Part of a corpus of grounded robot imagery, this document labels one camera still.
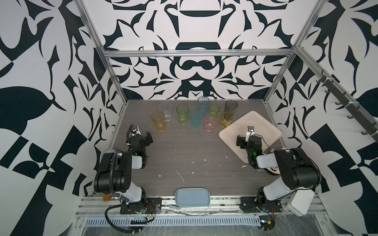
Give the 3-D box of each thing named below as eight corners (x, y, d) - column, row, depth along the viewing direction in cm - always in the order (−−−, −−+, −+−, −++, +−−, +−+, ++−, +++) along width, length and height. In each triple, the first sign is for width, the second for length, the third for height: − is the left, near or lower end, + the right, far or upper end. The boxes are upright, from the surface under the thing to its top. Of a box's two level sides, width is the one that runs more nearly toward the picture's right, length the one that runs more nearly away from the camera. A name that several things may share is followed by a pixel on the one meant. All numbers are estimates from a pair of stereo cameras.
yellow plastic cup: (219, 127, 105) (221, 121, 100) (217, 117, 111) (219, 111, 106) (232, 127, 105) (234, 121, 100) (229, 117, 111) (232, 111, 106)
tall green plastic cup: (177, 124, 107) (175, 112, 97) (178, 116, 112) (177, 104, 101) (187, 125, 107) (187, 112, 96) (188, 117, 112) (187, 104, 101)
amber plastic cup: (154, 132, 104) (150, 119, 93) (156, 124, 109) (152, 110, 97) (166, 132, 104) (163, 119, 93) (167, 124, 109) (164, 110, 97)
